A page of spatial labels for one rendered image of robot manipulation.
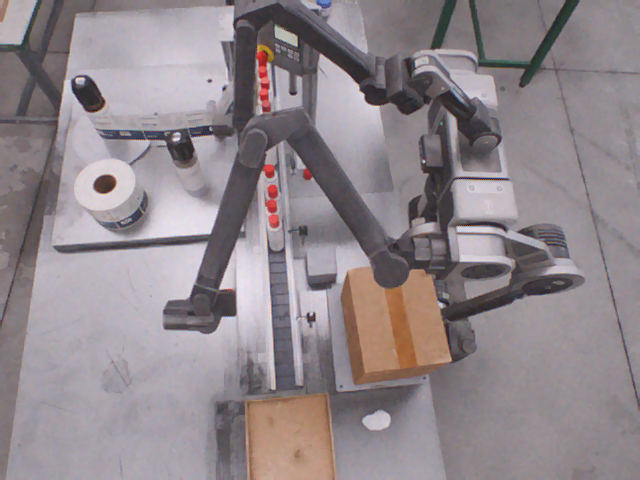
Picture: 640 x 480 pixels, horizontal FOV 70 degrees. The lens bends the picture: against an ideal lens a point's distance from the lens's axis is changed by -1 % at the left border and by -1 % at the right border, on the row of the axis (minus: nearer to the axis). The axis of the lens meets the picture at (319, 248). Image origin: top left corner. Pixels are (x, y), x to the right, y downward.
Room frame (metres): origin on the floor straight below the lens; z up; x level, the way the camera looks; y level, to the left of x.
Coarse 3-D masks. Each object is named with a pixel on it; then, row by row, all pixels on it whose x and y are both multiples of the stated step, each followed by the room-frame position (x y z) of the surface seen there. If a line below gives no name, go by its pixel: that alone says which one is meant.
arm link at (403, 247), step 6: (396, 240) 0.42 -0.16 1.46; (402, 240) 0.42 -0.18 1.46; (408, 240) 0.42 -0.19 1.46; (390, 246) 0.41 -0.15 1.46; (396, 246) 0.41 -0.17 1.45; (402, 246) 0.40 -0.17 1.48; (408, 246) 0.40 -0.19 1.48; (390, 252) 0.38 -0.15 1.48; (396, 252) 0.39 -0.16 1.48; (402, 252) 0.38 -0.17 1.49; (408, 252) 0.39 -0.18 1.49; (414, 252) 0.39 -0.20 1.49; (408, 258) 0.38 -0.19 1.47; (414, 258) 0.38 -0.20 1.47; (372, 264) 0.36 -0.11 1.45; (408, 264) 0.37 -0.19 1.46
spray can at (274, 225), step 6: (270, 216) 0.64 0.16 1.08; (276, 216) 0.64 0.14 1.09; (270, 222) 0.62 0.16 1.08; (276, 222) 0.62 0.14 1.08; (282, 222) 0.65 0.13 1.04; (270, 228) 0.62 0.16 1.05; (276, 228) 0.62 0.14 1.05; (282, 228) 0.63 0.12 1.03; (270, 234) 0.61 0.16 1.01; (276, 234) 0.61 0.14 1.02; (282, 234) 0.63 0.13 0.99; (270, 240) 0.61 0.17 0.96; (276, 240) 0.61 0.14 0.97; (282, 240) 0.62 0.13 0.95; (270, 246) 0.62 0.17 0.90; (276, 246) 0.61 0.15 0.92; (282, 246) 0.62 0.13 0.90
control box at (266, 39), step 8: (304, 0) 1.12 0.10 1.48; (320, 8) 1.09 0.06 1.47; (320, 16) 1.09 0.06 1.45; (272, 24) 1.05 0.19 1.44; (264, 32) 1.06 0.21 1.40; (272, 32) 1.05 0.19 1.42; (264, 40) 1.06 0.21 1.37; (272, 40) 1.05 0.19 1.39; (264, 48) 1.06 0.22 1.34; (272, 48) 1.05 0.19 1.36; (296, 48) 1.02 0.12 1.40; (272, 56) 1.05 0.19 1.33; (280, 56) 1.04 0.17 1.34; (280, 64) 1.04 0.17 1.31; (288, 64) 1.03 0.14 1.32; (296, 64) 1.02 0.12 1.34; (296, 72) 1.02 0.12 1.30
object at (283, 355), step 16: (272, 64) 1.46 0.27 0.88; (272, 80) 1.37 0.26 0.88; (272, 256) 0.59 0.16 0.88; (272, 272) 0.53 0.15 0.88; (272, 288) 0.47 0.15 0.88; (288, 288) 0.48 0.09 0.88; (272, 304) 0.42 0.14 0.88; (288, 304) 0.42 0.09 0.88; (272, 320) 0.36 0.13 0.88; (288, 320) 0.37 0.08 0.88; (272, 336) 0.31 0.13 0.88; (288, 336) 0.32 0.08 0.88; (288, 352) 0.27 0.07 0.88; (288, 368) 0.22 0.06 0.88; (288, 384) 0.17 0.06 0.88
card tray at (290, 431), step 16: (256, 400) 0.11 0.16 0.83; (272, 400) 0.12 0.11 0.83; (288, 400) 0.12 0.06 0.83; (304, 400) 0.13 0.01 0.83; (320, 400) 0.13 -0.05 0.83; (256, 416) 0.07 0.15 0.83; (272, 416) 0.07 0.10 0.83; (288, 416) 0.08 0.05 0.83; (304, 416) 0.08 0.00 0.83; (320, 416) 0.08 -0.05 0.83; (256, 432) 0.02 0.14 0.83; (272, 432) 0.02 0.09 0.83; (288, 432) 0.03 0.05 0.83; (304, 432) 0.03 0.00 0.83; (320, 432) 0.04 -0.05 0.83; (256, 448) -0.03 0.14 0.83; (272, 448) -0.02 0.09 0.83; (288, 448) -0.02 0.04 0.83; (304, 448) -0.01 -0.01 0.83; (320, 448) -0.01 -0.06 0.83; (256, 464) -0.07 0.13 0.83; (272, 464) -0.07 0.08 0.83; (288, 464) -0.06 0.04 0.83; (304, 464) -0.06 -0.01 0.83; (320, 464) -0.05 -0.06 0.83
